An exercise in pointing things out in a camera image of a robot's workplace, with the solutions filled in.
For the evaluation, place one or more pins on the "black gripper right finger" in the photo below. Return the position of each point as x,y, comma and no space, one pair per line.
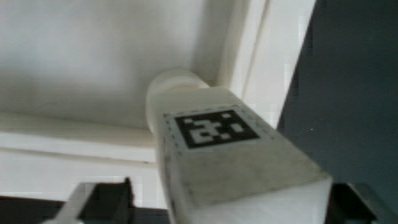
355,206

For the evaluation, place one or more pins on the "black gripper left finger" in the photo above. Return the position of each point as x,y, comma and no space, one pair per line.
97,205

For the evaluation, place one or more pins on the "white table leg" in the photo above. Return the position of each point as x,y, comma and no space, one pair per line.
239,179

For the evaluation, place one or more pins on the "white square tabletop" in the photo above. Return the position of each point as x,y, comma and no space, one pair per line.
85,48

